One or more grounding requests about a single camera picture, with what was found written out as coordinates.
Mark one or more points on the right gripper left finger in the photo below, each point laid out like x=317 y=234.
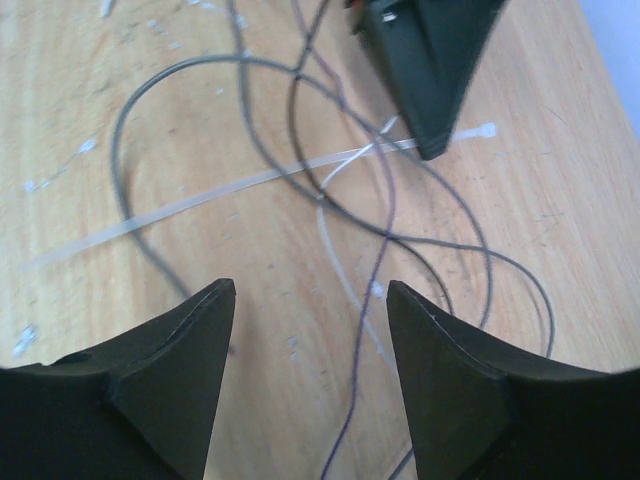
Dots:
x=138 y=406

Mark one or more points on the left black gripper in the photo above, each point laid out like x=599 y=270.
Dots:
x=425 y=52

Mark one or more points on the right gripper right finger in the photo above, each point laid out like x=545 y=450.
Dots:
x=480 y=408

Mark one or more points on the white zip tie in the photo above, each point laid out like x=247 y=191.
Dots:
x=486 y=130

